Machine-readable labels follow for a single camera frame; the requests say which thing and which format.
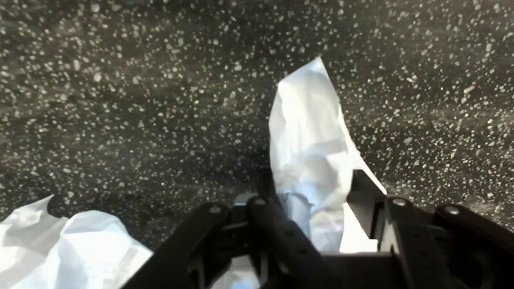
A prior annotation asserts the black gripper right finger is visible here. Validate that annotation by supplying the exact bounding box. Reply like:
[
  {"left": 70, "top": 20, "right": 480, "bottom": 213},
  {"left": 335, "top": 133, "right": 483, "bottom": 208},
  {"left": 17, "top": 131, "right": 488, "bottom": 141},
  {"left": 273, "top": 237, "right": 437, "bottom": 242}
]
[{"left": 348, "top": 168, "right": 514, "bottom": 289}]

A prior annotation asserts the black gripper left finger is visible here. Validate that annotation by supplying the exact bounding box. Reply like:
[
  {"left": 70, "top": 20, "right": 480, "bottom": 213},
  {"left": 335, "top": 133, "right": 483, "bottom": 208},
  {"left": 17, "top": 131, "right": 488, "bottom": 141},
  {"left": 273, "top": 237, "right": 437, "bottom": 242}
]
[{"left": 120, "top": 197, "right": 302, "bottom": 289}]

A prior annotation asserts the white paper ball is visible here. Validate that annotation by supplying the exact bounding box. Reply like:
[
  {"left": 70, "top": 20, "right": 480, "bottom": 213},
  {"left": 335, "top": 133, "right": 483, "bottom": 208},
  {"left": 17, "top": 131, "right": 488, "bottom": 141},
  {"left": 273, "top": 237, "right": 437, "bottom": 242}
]
[{"left": 268, "top": 57, "right": 385, "bottom": 253}]

